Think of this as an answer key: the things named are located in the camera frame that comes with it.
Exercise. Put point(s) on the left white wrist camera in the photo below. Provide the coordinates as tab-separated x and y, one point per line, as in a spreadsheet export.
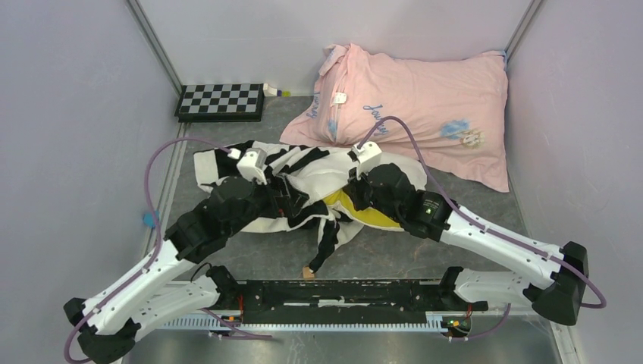
250	164

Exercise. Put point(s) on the small white bottle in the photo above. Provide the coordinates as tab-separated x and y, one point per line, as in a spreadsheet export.
271	91

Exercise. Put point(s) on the small brown block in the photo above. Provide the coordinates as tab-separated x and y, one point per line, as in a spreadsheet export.
308	274

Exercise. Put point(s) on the black white checkered pillowcase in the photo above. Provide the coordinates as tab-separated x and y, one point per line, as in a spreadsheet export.
237	205

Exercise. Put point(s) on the checkerboard calibration board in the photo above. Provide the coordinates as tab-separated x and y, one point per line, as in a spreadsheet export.
228	102

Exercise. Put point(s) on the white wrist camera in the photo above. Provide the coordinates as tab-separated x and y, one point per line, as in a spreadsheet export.
366	157
250	164

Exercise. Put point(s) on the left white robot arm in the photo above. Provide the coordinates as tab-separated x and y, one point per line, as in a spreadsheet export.
108	325

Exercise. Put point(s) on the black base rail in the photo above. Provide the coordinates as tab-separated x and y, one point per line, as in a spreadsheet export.
399	301

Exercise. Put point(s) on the white pillow yellow edge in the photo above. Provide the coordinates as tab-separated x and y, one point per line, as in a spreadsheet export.
328	179

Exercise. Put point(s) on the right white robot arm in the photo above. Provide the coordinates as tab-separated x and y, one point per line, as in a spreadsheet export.
551	279

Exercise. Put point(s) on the pink pillow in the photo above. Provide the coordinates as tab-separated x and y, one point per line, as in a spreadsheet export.
451	113

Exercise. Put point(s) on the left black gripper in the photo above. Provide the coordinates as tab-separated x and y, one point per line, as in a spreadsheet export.
286	203

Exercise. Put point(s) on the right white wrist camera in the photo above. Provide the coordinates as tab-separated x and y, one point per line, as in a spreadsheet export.
366	157

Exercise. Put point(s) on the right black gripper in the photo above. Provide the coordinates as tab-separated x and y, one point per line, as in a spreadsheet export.
353	187

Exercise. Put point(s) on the blue small object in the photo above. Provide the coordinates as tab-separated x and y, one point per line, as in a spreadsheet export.
150	219

